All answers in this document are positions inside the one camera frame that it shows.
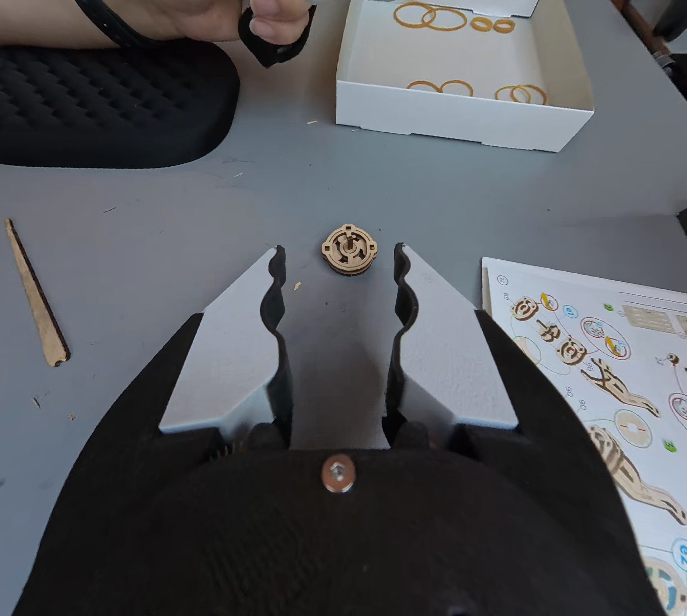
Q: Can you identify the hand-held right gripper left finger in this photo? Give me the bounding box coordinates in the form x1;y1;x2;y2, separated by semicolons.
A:
160;245;295;449

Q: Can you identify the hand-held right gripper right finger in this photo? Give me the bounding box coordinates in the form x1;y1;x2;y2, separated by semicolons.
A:
383;242;518;449

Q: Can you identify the round wooden gear part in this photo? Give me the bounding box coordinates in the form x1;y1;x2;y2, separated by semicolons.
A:
321;223;379;277

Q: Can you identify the group of tan rubber bands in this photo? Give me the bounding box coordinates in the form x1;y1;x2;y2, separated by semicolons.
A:
393;0;549;106

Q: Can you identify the printed instruction booklet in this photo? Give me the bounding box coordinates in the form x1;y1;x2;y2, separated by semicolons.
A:
481;256;687;616

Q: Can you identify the white cardboard box tray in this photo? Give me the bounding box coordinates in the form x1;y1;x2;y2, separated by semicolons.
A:
335;0;595;153

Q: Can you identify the black foam wrist rest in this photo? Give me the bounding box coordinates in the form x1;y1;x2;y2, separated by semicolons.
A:
0;42;240;169

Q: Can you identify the tapered wooden stick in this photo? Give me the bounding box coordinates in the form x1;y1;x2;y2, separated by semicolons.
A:
4;219;71;368

